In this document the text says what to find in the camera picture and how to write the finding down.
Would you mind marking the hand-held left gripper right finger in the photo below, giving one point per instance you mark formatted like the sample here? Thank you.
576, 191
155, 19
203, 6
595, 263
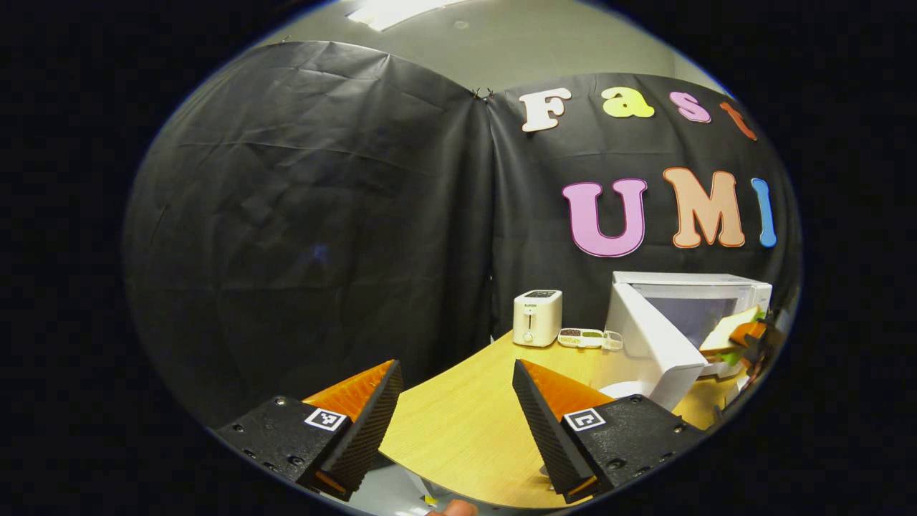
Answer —
544, 430

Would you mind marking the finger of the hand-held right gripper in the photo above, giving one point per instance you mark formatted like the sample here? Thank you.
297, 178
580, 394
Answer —
754, 338

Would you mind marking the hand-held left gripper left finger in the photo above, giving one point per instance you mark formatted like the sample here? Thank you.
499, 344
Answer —
369, 430

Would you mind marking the sandwich with lettuce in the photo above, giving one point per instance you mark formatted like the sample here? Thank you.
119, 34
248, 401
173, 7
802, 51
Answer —
731, 330

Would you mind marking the white microwave oven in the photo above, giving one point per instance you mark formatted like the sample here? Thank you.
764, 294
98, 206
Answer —
659, 344

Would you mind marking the white divided condiment dish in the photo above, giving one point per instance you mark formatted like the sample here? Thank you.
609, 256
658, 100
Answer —
582, 337

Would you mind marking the white toaster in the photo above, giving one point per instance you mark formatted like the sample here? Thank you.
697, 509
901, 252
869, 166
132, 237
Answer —
537, 322

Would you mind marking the black backdrop cloth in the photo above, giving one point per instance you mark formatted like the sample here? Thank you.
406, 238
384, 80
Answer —
308, 215

